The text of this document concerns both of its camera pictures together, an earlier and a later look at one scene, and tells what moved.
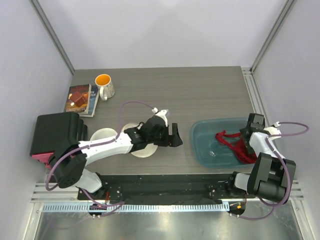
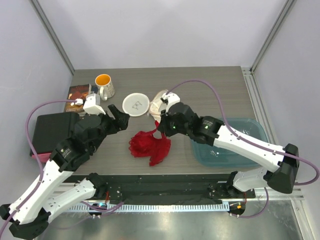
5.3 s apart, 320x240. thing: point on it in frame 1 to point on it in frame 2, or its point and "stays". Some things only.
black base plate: x=164 y=188 stays
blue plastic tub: x=206 y=151 stays
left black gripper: x=173 y=140 to x=121 y=120
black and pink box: x=52 y=132 stays
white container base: x=143 y=150 to x=137 y=104
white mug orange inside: x=106 y=88 stays
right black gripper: x=248 y=146 to x=163 y=127
